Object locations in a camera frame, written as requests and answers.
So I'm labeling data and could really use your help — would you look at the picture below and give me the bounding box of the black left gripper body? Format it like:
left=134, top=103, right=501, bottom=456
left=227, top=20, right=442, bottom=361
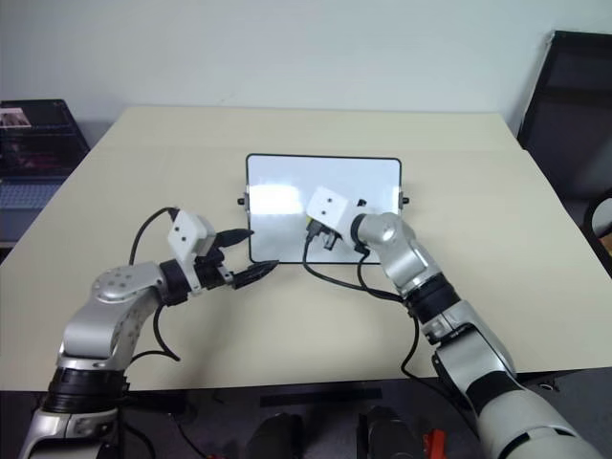
left=193, top=245, right=236, bottom=292

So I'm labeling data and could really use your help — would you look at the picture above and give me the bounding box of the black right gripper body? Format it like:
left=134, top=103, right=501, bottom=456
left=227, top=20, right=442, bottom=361
left=307, top=223, right=344, bottom=253

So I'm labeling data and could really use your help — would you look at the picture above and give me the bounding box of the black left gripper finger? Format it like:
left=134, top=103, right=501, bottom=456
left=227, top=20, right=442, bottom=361
left=212, top=229, right=255, bottom=250
left=232, top=259, right=281, bottom=291

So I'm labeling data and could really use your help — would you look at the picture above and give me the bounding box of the black framed whiteboard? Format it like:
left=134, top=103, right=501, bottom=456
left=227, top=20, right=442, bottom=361
left=236, top=153, right=412, bottom=266

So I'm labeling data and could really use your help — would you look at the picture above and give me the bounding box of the dark rounded shape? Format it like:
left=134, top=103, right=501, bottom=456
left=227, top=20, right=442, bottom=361
left=250, top=412, right=306, bottom=459
left=357, top=404, right=423, bottom=459

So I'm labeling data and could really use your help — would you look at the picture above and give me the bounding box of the red plastic part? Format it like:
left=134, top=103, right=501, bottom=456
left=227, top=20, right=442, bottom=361
left=422, top=428, right=447, bottom=459

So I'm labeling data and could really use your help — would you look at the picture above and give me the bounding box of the white round seat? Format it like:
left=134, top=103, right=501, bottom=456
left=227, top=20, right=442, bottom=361
left=583, top=194, right=612, bottom=279

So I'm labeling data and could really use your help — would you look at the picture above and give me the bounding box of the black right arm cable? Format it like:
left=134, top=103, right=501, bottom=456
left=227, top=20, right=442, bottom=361
left=302, top=231, right=439, bottom=383

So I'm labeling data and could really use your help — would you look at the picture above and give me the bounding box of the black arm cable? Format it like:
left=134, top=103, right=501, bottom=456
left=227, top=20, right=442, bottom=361
left=130, top=206, right=183, bottom=363
left=302, top=231, right=439, bottom=383

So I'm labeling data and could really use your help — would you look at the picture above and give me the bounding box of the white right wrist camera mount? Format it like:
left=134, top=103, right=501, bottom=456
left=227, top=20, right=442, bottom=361
left=305, top=186, right=356, bottom=236

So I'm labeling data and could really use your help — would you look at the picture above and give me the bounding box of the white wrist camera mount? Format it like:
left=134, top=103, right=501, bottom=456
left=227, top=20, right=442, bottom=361
left=166, top=209, right=217, bottom=265
left=305, top=186, right=356, bottom=236

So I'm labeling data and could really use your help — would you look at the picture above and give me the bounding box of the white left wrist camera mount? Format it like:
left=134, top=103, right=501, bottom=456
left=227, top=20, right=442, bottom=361
left=166, top=209, right=217, bottom=265

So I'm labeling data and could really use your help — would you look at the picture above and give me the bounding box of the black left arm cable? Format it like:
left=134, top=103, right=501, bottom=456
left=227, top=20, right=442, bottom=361
left=130, top=206, right=183, bottom=363

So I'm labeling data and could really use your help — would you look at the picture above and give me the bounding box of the black wire crate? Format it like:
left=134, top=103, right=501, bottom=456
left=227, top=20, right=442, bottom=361
left=0, top=98, right=93, bottom=246

